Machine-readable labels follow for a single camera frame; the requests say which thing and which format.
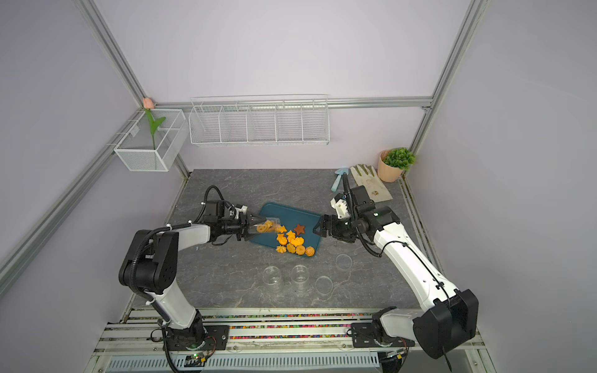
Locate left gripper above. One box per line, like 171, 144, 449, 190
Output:
218, 210, 266, 241

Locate batch orange cookies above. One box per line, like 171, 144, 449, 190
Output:
286, 237, 316, 257
257, 220, 287, 233

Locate clear cookie jar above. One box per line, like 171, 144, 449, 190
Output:
291, 264, 309, 295
255, 218, 282, 234
262, 266, 284, 292

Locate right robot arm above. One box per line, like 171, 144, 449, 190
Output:
312, 175, 479, 359

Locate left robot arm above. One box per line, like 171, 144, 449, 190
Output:
118, 185, 277, 352

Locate teal plastic tray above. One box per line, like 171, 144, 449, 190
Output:
250, 202, 321, 253

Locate blue garden trowel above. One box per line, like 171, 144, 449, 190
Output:
331, 168, 350, 192

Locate beige gardening glove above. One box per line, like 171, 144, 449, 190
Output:
350, 164, 393, 203

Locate potted green plant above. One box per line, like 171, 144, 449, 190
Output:
377, 148, 416, 183

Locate artificial pink tulip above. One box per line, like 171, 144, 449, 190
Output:
142, 97, 166, 150

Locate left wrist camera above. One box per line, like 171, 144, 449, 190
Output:
233, 205, 248, 219

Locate white wire wall shelf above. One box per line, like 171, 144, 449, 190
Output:
188, 94, 331, 146

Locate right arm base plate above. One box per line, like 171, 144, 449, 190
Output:
346, 322, 415, 348

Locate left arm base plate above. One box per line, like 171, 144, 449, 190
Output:
165, 325, 230, 351

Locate white mesh wall basket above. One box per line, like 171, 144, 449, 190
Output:
114, 109, 190, 173

